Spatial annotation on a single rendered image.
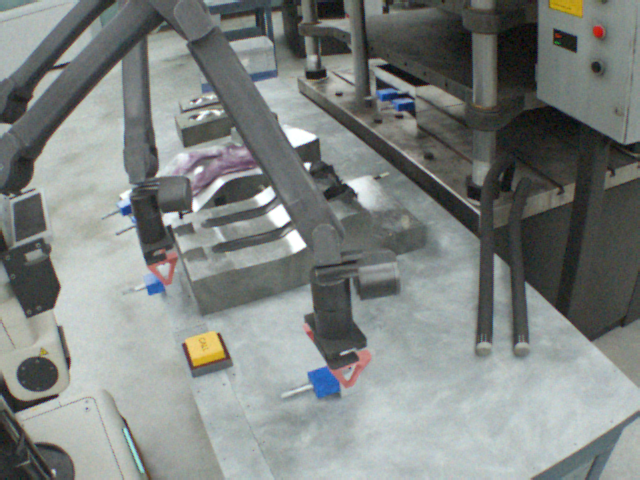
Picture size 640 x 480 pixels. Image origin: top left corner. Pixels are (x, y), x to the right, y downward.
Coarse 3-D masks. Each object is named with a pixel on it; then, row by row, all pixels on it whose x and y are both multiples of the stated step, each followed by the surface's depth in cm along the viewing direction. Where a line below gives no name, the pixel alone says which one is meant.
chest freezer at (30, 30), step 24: (48, 0) 653; (72, 0) 628; (0, 24) 620; (24, 24) 629; (48, 24) 638; (96, 24) 688; (0, 48) 637; (24, 48) 646; (72, 48) 663; (0, 72) 654
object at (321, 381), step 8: (344, 352) 99; (320, 368) 98; (328, 368) 98; (352, 368) 95; (312, 376) 96; (320, 376) 96; (328, 376) 96; (344, 376) 94; (304, 384) 96; (312, 384) 96; (320, 384) 95; (328, 384) 95; (336, 384) 95; (360, 384) 97; (280, 392) 95; (288, 392) 95; (296, 392) 95; (320, 392) 95; (328, 392) 96; (344, 392) 97; (352, 392) 97
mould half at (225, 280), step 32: (384, 192) 141; (256, 224) 129; (352, 224) 121; (384, 224) 129; (416, 224) 128; (224, 256) 119; (256, 256) 119; (288, 256) 119; (192, 288) 121; (224, 288) 116; (256, 288) 119; (288, 288) 123
